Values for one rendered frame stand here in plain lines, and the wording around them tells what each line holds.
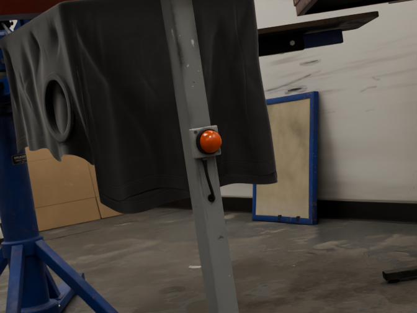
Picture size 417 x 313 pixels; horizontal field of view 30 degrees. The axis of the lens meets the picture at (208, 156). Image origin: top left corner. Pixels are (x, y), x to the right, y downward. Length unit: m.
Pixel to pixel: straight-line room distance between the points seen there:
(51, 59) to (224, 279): 0.59
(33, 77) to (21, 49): 0.07
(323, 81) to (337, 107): 0.18
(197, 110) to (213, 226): 0.20
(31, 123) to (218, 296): 0.73
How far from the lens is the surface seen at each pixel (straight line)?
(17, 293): 2.70
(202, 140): 1.27
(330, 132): 4.43
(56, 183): 6.27
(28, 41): 1.75
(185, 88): 1.29
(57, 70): 1.60
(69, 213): 6.25
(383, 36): 4.03
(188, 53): 1.31
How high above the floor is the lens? 0.69
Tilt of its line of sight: 3 degrees down
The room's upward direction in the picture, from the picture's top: 9 degrees counter-clockwise
